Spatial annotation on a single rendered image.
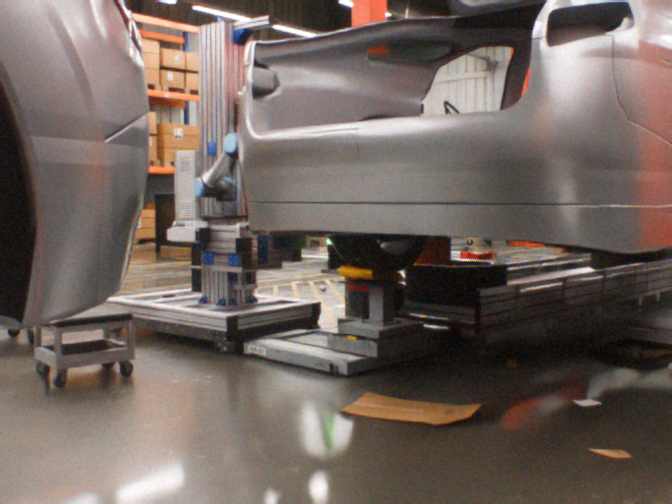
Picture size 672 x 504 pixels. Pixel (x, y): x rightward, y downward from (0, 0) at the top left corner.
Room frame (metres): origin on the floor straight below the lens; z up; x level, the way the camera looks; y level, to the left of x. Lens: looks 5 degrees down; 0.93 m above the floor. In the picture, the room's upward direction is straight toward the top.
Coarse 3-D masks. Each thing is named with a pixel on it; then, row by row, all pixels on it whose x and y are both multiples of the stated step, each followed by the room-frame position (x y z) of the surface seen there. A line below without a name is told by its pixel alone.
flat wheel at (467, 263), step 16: (416, 272) 4.81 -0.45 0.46; (432, 272) 4.72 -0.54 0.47; (448, 272) 4.68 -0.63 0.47; (464, 272) 4.67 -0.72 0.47; (480, 272) 4.69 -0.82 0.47; (496, 272) 4.75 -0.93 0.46; (416, 288) 4.81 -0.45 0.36; (432, 288) 4.73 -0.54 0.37; (448, 288) 4.68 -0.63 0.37; (464, 288) 4.67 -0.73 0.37; (448, 304) 4.69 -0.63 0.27; (464, 304) 4.67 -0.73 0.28
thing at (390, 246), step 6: (372, 234) 4.06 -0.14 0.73; (408, 240) 4.38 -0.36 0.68; (414, 240) 4.35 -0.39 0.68; (378, 246) 4.10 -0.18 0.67; (384, 246) 4.44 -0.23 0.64; (390, 246) 4.41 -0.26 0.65; (396, 246) 4.38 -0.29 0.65; (402, 246) 4.36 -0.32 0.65; (408, 246) 4.33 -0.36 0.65; (414, 246) 4.32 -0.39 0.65; (384, 252) 4.14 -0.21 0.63; (390, 252) 4.32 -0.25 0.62; (396, 252) 4.30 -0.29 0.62; (402, 252) 4.27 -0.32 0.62; (408, 252) 4.29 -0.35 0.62
